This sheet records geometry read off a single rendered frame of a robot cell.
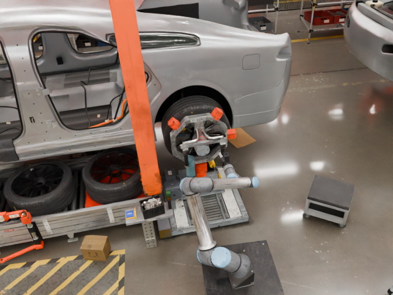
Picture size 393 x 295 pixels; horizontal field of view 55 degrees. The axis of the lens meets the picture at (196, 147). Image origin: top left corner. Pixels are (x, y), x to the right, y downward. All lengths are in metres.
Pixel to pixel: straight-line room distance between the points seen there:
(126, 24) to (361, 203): 3.03
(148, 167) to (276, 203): 1.55
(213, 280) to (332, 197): 1.44
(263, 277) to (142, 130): 1.53
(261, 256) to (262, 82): 1.61
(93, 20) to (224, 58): 1.17
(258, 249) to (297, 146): 1.95
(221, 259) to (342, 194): 1.54
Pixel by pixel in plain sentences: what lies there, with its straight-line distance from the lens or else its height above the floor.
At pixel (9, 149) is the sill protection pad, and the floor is 0.92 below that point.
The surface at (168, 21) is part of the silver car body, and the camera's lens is 3.46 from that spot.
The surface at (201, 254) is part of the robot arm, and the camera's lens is 3.12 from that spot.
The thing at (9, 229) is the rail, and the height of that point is 0.34.
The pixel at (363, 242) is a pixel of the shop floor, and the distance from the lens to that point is 4.07.
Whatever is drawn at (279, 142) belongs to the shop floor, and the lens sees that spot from 5.01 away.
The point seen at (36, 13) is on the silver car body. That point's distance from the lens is 3.58.
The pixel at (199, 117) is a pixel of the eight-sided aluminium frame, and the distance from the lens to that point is 3.44.
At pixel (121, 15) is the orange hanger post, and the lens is 2.68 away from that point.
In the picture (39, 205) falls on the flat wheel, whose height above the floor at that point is 0.46.
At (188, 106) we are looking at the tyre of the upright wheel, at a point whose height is 1.17.
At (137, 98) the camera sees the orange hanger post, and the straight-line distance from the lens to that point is 2.94.
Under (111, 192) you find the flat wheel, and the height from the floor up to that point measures 0.47.
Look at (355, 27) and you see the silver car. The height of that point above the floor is 1.17.
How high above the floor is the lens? 3.04
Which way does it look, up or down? 38 degrees down
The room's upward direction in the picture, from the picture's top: 3 degrees counter-clockwise
